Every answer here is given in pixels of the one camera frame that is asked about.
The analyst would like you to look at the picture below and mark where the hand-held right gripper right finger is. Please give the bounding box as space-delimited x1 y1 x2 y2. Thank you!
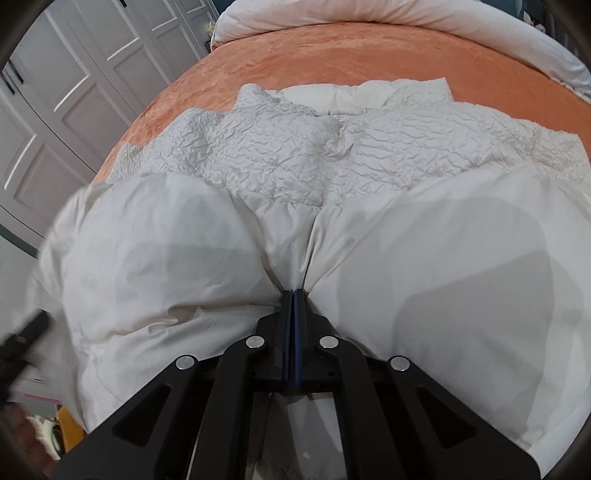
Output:
294 289 540 480

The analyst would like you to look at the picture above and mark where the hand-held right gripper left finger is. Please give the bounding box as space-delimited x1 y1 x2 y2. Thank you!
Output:
54 289 295 480

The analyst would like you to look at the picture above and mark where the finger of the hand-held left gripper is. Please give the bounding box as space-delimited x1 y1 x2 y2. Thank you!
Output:
0 310 51 407

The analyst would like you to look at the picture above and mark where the white crinkled zip jacket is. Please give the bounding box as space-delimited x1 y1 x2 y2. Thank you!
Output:
25 78 591 480

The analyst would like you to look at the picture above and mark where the yellow cloth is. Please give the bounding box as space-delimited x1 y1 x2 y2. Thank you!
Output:
56 402 89 463

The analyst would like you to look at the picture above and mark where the orange plush bed blanket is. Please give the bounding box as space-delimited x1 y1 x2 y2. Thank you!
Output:
95 21 591 185

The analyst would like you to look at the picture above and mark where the white panelled wardrobe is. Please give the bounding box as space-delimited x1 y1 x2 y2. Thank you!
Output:
0 0 218 252

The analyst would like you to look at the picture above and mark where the pale pink duvet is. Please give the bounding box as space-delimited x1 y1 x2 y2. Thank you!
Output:
210 0 591 100

